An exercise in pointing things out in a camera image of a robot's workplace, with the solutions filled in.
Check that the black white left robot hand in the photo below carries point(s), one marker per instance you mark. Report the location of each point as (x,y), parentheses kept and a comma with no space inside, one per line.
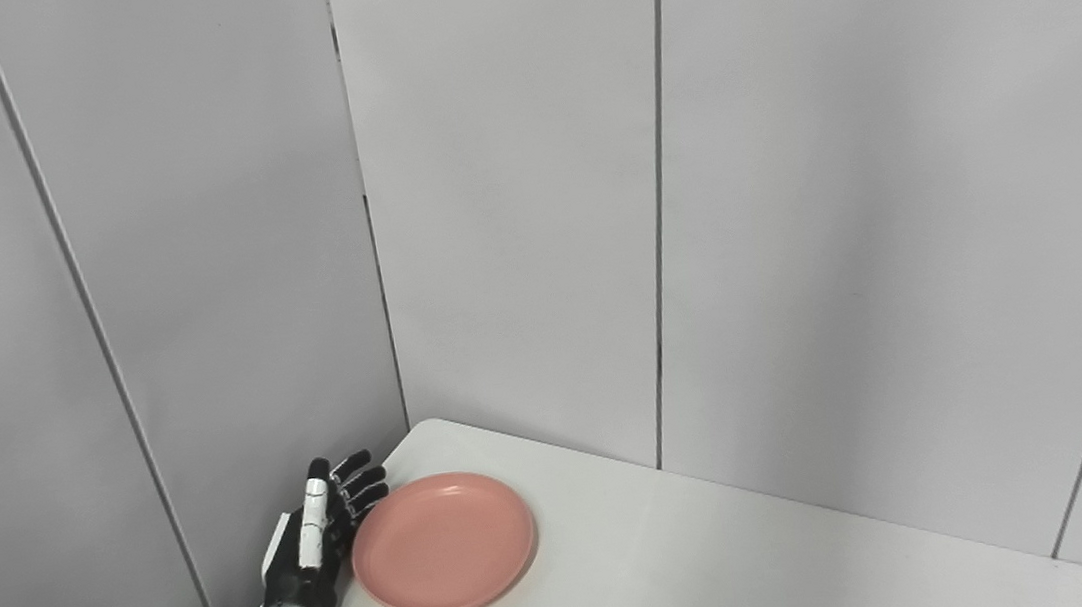
(303,570)

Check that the pink round plate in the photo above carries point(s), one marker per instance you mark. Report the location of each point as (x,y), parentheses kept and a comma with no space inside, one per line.
(441,545)

